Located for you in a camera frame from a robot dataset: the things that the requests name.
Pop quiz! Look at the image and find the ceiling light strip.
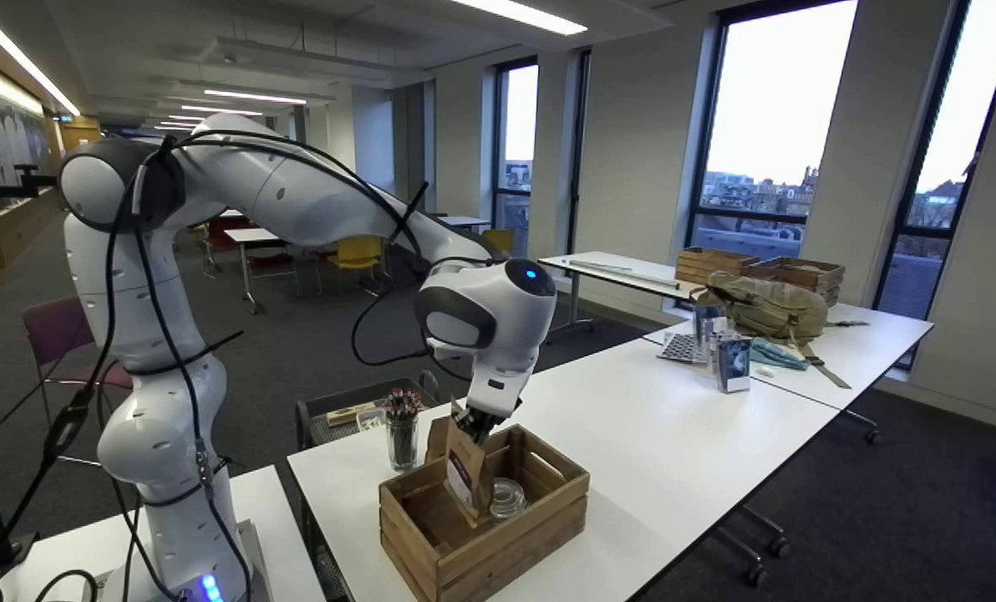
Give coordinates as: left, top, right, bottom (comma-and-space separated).
450, 0, 590, 40
0, 0, 82, 121
176, 99, 268, 121
199, 85, 311, 111

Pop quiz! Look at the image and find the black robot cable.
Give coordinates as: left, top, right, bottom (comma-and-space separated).
0, 127, 441, 602

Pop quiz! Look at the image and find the olive green fabric bag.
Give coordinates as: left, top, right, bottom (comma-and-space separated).
703, 268, 857, 392

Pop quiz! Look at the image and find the small clear stand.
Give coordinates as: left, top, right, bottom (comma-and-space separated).
691, 296, 730, 363

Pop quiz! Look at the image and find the yellow chair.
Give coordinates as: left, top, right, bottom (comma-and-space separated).
477, 226, 522, 260
324, 232, 390, 280

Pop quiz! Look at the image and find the open wooden slat crate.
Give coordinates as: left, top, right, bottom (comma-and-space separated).
374, 421, 590, 602

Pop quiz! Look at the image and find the dark wooden crate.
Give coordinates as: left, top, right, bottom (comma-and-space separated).
752, 254, 849, 311

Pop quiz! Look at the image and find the purple office chair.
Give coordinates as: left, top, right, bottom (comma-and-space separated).
19, 293, 135, 463

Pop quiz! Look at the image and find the grey wire basket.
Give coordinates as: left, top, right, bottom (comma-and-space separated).
292, 370, 446, 448

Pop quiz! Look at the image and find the clear glass jar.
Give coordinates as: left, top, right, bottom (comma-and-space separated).
488, 477, 529, 525

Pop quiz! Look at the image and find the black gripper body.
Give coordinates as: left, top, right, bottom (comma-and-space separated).
450, 400, 510, 441

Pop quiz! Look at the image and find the teal flat item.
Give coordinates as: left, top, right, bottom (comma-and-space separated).
745, 339, 813, 373

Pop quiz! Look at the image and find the white desk with wheeled legs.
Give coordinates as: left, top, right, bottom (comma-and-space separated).
538, 249, 711, 327

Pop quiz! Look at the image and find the mesh pen cup with pens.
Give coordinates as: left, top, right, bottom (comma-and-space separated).
382, 383, 423, 476

